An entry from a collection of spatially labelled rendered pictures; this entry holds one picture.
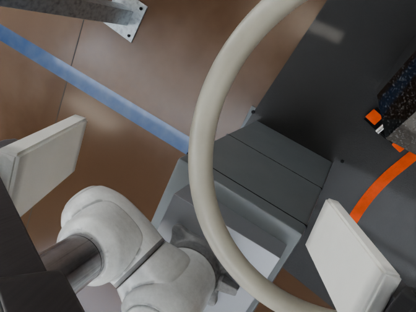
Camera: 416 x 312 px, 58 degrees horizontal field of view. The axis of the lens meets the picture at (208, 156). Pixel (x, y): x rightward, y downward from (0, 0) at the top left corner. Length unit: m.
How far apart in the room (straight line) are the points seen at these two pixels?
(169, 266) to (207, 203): 0.42
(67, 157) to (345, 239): 0.13
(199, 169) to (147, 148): 1.65
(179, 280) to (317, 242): 0.67
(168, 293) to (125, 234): 0.15
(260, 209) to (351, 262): 0.86
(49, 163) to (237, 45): 0.29
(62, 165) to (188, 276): 0.72
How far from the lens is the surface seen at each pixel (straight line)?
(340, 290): 0.17
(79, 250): 0.76
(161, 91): 1.99
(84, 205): 0.87
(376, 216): 1.82
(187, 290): 0.86
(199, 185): 0.45
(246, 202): 1.03
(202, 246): 0.99
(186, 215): 1.00
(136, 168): 2.16
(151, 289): 0.83
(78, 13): 1.79
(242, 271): 0.50
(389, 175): 1.76
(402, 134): 1.08
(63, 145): 0.17
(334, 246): 0.18
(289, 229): 1.02
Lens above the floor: 1.72
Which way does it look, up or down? 63 degrees down
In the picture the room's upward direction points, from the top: 119 degrees counter-clockwise
